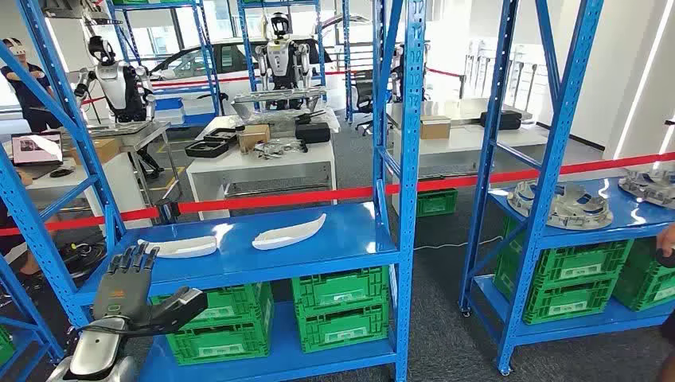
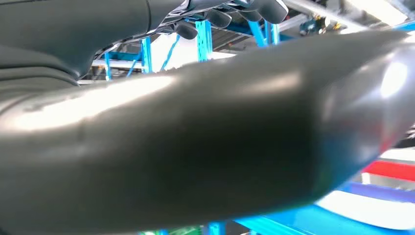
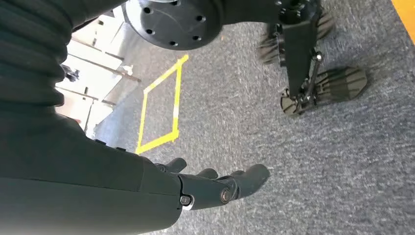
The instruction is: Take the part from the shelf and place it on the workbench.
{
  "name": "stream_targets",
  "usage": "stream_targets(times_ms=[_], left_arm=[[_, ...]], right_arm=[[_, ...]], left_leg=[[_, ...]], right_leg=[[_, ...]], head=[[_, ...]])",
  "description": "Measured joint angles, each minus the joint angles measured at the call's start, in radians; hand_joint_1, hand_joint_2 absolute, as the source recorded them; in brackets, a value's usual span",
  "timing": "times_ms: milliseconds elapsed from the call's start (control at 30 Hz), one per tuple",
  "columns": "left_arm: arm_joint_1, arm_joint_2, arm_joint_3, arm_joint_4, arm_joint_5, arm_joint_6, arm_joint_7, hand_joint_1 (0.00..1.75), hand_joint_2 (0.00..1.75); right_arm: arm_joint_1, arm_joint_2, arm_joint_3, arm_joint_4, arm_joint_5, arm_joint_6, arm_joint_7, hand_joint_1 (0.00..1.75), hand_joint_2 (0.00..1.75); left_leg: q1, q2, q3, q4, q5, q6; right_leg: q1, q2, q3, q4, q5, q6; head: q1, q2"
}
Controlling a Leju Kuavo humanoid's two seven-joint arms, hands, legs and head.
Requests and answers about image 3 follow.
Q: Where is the yellow floor tape square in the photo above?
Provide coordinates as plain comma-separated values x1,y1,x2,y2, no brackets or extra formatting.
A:
135,54,189,155

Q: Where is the steel frame table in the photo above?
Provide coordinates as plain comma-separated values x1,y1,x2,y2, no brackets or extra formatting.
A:
55,14,141,139

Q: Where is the black robot thigh joint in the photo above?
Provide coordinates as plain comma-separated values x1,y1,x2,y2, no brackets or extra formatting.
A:
122,0,283,51

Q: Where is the black ribbed robot foot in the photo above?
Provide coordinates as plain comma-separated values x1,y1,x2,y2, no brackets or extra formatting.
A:
280,66,369,117
257,9,335,67

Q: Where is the orange floor tape stripe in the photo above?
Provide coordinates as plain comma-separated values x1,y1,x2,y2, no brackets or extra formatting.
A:
391,0,415,45

